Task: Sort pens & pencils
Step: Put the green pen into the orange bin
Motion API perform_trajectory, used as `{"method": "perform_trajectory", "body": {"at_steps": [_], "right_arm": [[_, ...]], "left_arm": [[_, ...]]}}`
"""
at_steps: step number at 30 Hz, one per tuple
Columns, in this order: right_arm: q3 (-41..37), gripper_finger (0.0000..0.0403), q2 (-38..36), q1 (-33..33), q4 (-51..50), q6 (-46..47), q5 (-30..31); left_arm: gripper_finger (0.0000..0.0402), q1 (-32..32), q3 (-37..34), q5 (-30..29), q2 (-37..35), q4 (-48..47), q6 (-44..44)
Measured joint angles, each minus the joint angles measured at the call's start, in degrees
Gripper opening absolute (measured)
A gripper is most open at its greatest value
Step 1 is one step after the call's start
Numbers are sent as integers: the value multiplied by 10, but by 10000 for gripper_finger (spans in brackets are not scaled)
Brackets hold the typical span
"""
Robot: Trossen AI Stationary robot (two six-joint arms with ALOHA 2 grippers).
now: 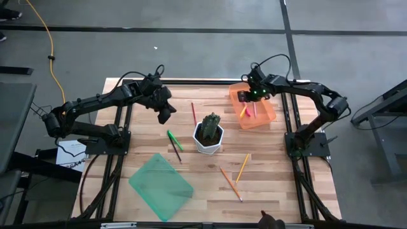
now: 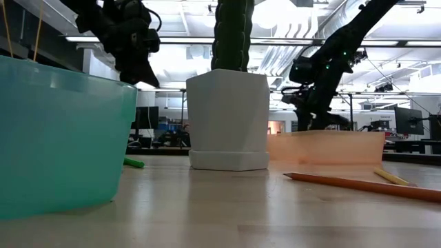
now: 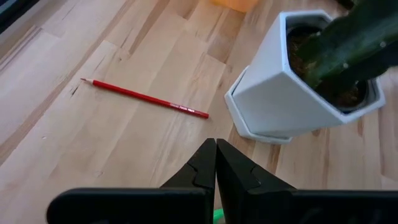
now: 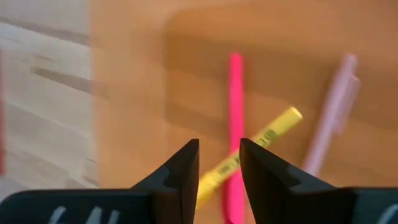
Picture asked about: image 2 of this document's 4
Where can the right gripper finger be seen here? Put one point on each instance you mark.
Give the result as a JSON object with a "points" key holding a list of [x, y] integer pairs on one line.
{"points": [[322, 123], [304, 120]]}

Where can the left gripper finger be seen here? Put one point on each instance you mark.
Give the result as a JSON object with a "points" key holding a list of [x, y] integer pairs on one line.
{"points": [[138, 72]]}

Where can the orange pencil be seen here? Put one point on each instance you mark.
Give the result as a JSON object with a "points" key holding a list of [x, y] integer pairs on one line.
{"points": [[361, 186]]}

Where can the yellow pencil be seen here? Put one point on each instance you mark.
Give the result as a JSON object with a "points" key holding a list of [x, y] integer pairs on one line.
{"points": [[391, 176]]}

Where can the green pen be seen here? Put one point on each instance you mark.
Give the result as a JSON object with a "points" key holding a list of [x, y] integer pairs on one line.
{"points": [[133, 162]]}

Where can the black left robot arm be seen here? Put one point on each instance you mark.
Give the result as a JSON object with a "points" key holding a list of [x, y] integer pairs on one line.
{"points": [[93, 13]]}

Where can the orange translucent plastic bin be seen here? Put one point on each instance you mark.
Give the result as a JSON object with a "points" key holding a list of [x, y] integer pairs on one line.
{"points": [[337, 148]]}

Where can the black computer monitor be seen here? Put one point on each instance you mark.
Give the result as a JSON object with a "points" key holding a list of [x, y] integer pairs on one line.
{"points": [[144, 117], [435, 127], [409, 120]]}

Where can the blue storage bins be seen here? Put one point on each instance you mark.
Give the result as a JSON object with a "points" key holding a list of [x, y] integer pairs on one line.
{"points": [[169, 128]]}

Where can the white faceted plant pot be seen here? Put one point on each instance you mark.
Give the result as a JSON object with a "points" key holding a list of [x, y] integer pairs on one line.
{"points": [[227, 117]]}

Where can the black desk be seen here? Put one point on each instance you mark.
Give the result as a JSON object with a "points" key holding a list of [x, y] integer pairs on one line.
{"points": [[413, 144]]}

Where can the green cactus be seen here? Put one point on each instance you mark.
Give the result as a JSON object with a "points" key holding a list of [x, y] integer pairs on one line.
{"points": [[232, 34]]}

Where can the green translucent plastic bin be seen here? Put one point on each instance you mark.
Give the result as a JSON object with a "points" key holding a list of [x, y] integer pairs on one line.
{"points": [[58, 137]]}

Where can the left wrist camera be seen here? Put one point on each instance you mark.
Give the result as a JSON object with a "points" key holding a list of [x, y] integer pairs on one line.
{"points": [[153, 40]]}

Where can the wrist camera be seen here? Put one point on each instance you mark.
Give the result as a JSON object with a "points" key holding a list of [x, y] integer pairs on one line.
{"points": [[153, 40], [300, 70]]}

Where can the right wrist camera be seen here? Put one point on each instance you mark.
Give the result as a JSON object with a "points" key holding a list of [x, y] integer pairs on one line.
{"points": [[300, 70]]}

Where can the black metal stand frame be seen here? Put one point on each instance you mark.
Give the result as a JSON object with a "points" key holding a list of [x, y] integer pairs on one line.
{"points": [[351, 106]]}

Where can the black ceiling camera cluster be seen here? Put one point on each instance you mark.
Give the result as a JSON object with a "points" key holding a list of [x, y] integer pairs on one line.
{"points": [[361, 55], [384, 87]]}

